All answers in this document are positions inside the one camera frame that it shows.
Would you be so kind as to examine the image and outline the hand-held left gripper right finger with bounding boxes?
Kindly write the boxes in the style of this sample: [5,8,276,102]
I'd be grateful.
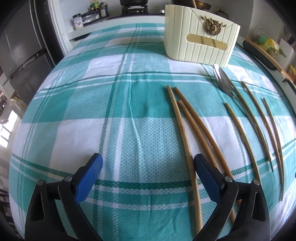
[194,153,270,241]

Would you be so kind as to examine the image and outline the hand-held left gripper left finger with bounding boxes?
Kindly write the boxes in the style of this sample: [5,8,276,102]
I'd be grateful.
[24,153,103,241]

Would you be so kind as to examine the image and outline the set of bamboo chopsticks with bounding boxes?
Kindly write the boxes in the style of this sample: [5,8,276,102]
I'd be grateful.
[166,77,285,233]

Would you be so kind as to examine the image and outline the cream ribbed utensil holder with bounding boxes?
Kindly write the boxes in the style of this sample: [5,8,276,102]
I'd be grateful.
[164,4,241,68]

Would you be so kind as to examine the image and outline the teal checked tablecloth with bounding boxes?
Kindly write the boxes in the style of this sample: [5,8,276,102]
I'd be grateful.
[8,22,296,241]

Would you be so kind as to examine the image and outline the metal spoon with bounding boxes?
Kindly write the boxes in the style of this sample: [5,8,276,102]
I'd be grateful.
[213,64,273,161]

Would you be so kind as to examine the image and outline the black pad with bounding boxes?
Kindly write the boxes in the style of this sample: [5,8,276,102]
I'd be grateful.
[242,40,278,70]

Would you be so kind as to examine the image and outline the wooden cutting board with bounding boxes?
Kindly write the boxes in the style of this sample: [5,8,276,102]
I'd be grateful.
[245,38,296,84]

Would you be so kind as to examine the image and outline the white box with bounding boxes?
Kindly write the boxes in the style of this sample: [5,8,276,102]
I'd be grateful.
[279,38,295,72]

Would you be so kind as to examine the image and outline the grey refrigerator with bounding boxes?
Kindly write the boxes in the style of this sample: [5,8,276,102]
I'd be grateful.
[0,0,56,100]

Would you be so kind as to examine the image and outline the spice jars on counter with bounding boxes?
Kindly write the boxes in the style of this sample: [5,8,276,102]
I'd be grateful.
[81,10,100,25]

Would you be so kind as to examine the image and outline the glass pitcher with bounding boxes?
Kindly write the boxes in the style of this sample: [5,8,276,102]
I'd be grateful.
[216,9,229,20]

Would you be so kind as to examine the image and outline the dark sauce bottle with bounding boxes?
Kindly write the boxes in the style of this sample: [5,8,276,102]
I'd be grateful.
[99,1,109,18]

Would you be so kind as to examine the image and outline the black gas stove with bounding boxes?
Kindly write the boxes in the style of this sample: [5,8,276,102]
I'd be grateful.
[109,6,165,19]

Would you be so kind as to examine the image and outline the black clay pot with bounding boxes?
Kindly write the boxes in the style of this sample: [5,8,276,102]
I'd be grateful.
[119,0,149,7]

